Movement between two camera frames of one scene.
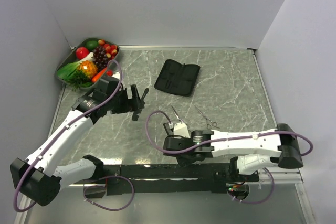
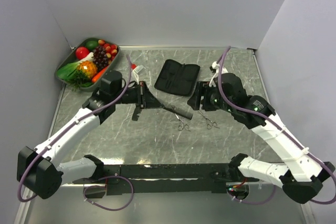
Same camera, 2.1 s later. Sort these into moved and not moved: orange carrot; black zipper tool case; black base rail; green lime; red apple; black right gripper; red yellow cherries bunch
Moved: black right gripper
Not moved: red yellow cherries bunch; black base rail; black zipper tool case; red apple; green lime; orange carrot
